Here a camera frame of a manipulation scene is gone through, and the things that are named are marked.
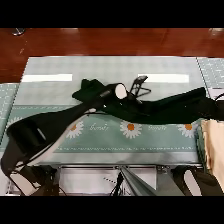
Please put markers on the dark green garment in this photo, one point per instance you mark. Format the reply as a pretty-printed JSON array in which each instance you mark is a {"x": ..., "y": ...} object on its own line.
[{"x": 156, "y": 111}]

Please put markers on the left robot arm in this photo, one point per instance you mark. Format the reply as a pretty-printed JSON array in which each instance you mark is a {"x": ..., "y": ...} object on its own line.
[{"x": 43, "y": 128}]

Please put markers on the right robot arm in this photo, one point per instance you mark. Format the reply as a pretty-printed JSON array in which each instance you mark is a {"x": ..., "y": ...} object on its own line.
[{"x": 196, "y": 181}]

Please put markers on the tan garment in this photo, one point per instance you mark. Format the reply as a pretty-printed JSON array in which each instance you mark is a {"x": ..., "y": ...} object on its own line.
[{"x": 215, "y": 150}]

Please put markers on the silver frame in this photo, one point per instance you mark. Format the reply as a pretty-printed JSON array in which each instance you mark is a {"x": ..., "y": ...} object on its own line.
[{"x": 140, "y": 185}]

